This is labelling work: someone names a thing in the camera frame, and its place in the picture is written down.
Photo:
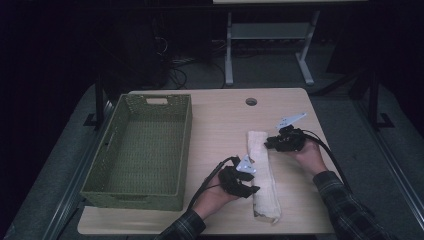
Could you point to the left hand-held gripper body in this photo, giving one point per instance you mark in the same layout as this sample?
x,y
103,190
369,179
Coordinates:
x,y
233,181

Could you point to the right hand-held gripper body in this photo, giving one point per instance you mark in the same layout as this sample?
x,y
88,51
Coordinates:
x,y
291,140

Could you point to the white towel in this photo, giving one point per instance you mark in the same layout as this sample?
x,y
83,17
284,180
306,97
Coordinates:
x,y
265,186

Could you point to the green woven plastic basket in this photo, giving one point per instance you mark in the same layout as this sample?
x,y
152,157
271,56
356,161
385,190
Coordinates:
x,y
146,150

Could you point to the person's left hand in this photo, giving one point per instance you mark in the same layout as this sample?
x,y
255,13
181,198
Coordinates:
x,y
215,200

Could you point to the person's right hand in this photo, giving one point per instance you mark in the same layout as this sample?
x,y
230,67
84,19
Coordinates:
x,y
311,156

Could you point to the white-framed desk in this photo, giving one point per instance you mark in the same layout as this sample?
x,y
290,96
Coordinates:
x,y
266,30

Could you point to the black metal post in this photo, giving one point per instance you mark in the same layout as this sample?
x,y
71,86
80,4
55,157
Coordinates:
x,y
374,100
99,103

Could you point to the aluminium floor rail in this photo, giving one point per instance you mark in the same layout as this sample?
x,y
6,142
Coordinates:
x,y
400,166
78,173

